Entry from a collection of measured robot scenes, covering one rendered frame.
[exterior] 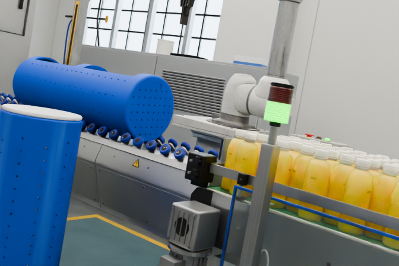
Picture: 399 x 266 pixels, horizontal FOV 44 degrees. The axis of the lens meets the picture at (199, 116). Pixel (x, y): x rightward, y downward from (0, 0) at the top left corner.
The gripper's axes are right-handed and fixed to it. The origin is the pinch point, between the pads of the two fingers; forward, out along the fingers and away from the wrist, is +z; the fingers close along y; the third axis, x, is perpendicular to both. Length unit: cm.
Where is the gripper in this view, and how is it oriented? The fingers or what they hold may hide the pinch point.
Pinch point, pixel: (184, 16)
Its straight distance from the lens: 215.1
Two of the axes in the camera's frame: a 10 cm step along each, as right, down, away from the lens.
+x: 8.5, 1.2, 5.2
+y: 5.0, 1.4, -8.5
